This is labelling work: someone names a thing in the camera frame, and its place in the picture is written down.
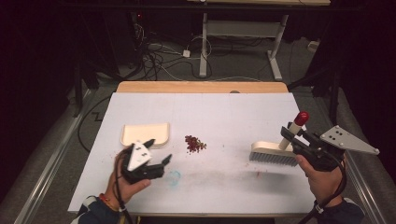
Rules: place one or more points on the pile of red and green beans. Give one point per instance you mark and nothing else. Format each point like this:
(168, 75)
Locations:
(194, 144)

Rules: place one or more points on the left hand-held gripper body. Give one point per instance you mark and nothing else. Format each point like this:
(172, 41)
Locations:
(137, 157)

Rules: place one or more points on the person's right hand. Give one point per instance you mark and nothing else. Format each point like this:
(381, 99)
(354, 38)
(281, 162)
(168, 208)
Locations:
(325, 186)

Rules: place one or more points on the person's left hand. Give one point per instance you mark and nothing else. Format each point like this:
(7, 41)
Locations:
(123, 189)

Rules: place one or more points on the black computer tower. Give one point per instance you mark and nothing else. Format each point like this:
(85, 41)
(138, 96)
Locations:
(135, 34)

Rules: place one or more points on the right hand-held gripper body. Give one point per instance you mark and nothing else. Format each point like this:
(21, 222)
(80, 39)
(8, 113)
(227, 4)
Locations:
(323, 152)

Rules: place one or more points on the white power adapter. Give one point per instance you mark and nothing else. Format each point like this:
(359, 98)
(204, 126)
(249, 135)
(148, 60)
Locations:
(186, 53)

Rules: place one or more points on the aluminium rail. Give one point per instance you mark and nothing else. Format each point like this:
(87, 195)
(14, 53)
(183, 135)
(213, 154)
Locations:
(364, 186)
(46, 174)

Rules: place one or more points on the cream plastic dustpan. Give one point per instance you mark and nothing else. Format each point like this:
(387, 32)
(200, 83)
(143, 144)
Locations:
(144, 134)

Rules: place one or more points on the white power strip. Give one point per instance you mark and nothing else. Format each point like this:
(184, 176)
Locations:
(313, 45)

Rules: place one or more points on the white metal desk frame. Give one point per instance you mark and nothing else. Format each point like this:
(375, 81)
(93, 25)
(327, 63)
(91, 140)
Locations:
(243, 29)

